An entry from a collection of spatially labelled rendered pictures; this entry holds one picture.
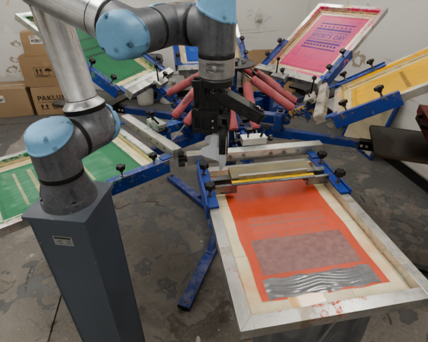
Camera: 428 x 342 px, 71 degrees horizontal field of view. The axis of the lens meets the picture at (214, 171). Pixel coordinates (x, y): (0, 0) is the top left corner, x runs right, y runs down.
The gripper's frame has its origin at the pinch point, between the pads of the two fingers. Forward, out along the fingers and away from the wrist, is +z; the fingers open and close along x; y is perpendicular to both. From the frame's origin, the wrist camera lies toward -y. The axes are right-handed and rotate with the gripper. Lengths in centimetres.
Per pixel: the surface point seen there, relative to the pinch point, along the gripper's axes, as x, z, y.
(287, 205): -35, 41, -23
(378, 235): -18, 37, -53
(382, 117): -264, 90, -149
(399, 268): -6, 39, -55
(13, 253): -72, 136, 163
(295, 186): -50, 41, -28
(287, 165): -50, 30, -23
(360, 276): -2, 40, -43
